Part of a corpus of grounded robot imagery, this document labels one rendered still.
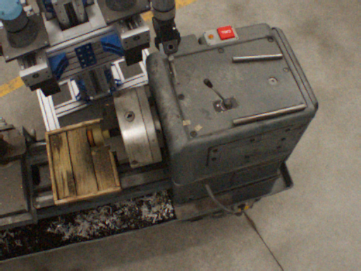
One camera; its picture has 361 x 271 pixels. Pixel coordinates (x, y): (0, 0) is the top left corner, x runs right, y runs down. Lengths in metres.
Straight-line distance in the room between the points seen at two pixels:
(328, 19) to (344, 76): 0.59
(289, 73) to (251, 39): 0.21
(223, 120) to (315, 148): 1.53
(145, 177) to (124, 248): 0.91
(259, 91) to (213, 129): 0.24
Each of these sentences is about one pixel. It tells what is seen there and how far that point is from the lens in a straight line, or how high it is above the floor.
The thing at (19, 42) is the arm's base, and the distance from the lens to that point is 1.86.
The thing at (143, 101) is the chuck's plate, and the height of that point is 1.24.
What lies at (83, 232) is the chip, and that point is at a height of 0.57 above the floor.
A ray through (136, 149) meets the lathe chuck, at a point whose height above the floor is 1.17.
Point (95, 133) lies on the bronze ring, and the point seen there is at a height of 1.12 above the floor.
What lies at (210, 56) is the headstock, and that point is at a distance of 1.57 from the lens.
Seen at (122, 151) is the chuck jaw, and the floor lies 1.11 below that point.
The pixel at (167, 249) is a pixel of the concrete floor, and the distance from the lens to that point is 2.55.
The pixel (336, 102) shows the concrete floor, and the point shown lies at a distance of 3.11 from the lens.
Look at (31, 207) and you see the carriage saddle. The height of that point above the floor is 0.92.
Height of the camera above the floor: 2.53
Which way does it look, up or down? 62 degrees down
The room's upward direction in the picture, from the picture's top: 5 degrees counter-clockwise
